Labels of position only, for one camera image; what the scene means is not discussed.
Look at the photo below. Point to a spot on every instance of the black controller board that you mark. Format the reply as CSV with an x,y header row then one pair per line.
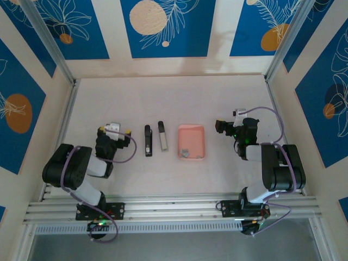
x,y
250,228
98,225

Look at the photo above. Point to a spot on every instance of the blue floral wall panel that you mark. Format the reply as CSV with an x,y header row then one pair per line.
x,y
250,27
19,32
19,81
320,32
92,40
190,40
315,122

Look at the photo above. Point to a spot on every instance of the silver grey stapler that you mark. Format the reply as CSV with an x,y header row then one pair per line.
x,y
164,142

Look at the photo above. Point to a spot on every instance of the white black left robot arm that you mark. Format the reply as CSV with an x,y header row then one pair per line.
x,y
68,166

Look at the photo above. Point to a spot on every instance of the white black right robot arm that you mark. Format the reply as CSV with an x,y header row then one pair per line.
x,y
282,168

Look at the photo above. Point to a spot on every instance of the wide aluminium base rail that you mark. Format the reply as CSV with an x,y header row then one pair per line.
x,y
174,206

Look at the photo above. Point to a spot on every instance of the pink plastic tray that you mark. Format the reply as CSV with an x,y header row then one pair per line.
x,y
191,136

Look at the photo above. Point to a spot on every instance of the aluminium side rail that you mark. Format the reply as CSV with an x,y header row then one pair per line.
x,y
68,108
280,117

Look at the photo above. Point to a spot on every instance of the aluminium frame post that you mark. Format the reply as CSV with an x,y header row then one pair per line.
x,y
291,36
49,40

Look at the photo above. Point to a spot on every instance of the black stapler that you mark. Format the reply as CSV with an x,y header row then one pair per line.
x,y
148,146

